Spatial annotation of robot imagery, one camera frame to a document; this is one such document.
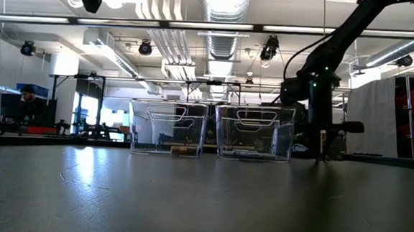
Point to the clear plastic bin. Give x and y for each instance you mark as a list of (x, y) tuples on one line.
[(137, 133), (223, 138)]

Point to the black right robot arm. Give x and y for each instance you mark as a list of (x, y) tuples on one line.
[(341, 38)]

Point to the white rounded object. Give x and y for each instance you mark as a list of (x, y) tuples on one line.
[(300, 148)]

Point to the white fabric partition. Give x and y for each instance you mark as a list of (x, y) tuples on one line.
[(376, 115)]

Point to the black twin ceiling spotlight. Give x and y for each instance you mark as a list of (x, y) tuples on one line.
[(269, 48)]

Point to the black desk monitor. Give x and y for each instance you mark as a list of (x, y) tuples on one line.
[(2, 105)]

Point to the red tray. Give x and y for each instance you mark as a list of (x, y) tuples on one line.
[(42, 130)]

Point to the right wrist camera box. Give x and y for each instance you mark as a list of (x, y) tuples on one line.
[(295, 92)]

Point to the black metal frame stand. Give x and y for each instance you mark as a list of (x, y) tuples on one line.
[(87, 76), (214, 82)]

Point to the black overhead frame beam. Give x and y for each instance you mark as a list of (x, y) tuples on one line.
[(257, 27)]

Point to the silver ventilation duct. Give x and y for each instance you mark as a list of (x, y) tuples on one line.
[(223, 45)]

